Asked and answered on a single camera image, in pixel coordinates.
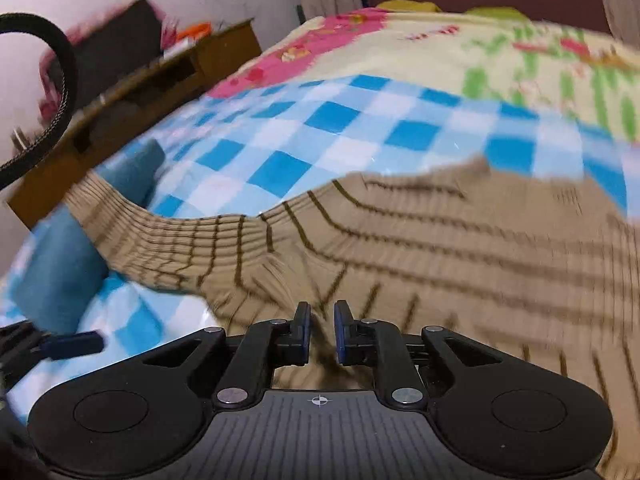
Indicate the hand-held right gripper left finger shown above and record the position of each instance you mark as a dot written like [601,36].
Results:
[301,334]

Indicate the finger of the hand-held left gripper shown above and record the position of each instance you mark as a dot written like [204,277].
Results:
[75,345]

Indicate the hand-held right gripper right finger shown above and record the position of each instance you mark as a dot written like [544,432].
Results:
[342,334]

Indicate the beige striped knit sweater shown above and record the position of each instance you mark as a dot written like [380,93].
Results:
[425,260]

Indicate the teal blue cloth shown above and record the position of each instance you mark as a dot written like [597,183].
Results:
[55,270]

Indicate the blue checkered plastic sheet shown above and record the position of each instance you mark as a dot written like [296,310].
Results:
[360,120]

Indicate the wooden desk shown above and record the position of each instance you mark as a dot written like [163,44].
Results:
[150,80]

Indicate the floral printed bedsheet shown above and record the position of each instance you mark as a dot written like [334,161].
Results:
[415,45]

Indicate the dark screen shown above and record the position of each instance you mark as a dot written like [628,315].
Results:
[115,40]

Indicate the orange item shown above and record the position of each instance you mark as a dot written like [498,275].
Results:
[195,31]

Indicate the yellow pillow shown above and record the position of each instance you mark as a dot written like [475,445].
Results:
[407,6]

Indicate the green pillow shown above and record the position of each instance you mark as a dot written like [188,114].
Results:
[497,12]

